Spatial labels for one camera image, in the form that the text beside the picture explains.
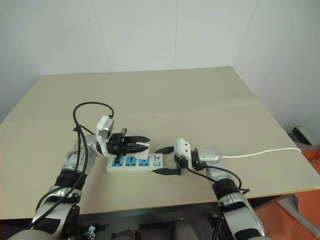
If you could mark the small shiny metal part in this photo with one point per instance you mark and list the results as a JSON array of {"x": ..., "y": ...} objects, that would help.
[{"x": 90, "y": 231}]

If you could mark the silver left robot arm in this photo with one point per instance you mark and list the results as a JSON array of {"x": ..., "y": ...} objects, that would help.
[{"x": 67, "y": 162}]

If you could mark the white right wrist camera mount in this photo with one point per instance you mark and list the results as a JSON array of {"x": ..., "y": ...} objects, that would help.
[{"x": 183, "y": 148}]

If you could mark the dark rounded shape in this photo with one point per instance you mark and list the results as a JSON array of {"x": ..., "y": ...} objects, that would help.
[{"x": 127, "y": 233}]

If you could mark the grey mat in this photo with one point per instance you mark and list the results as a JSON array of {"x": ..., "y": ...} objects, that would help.
[{"x": 297, "y": 207}]

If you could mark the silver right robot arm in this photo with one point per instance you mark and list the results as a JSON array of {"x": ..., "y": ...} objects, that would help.
[{"x": 240, "y": 212}]

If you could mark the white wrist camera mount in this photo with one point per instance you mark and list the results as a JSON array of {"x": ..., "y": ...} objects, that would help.
[
  {"x": 104, "y": 128},
  {"x": 183, "y": 148}
]

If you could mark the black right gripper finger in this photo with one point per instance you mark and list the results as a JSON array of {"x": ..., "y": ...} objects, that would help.
[
  {"x": 165, "y": 150},
  {"x": 167, "y": 171}
]

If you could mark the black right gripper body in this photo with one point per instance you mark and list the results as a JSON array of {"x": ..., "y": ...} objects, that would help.
[{"x": 180, "y": 162}]

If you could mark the white charger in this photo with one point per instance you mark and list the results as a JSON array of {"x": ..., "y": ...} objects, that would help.
[{"x": 144, "y": 151}]

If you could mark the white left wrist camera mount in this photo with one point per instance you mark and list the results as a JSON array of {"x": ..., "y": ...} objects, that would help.
[{"x": 104, "y": 128}]

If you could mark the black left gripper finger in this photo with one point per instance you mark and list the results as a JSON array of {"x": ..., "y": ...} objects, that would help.
[
  {"x": 137, "y": 138},
  {"x": 132, "y": 148}
]

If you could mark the white power strip blue sockets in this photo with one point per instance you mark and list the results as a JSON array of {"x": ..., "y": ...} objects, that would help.
[{"x": 136, "y": 163}]

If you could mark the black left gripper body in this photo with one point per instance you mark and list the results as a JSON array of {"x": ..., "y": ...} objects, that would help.
[{"x": 115, "y": 145}]

